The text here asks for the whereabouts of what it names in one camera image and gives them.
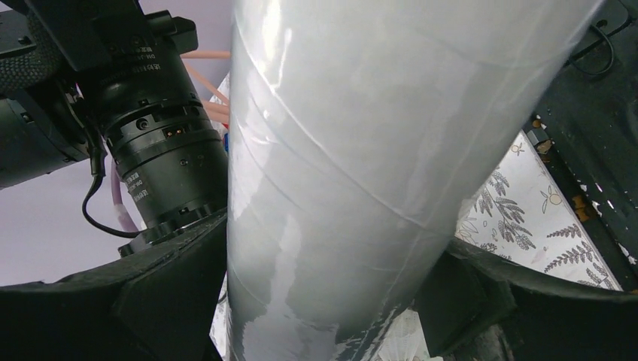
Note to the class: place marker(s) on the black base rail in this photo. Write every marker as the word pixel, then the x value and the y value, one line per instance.
pixel 589 117

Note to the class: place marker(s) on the floral table mat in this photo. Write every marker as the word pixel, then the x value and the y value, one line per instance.
pixel 525 217

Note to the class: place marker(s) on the white shuttlecock tube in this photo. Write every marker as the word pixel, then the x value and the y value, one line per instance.
pixel 359 131

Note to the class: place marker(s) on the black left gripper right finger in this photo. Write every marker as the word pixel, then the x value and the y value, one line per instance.
pixel 475 305

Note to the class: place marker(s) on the pink perforated metal chair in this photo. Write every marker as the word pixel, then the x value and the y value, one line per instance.
pixel 217 112

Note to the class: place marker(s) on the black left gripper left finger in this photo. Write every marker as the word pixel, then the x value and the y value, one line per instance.
pixel 156 304

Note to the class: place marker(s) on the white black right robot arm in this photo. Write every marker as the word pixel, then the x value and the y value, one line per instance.
pixel 87 80

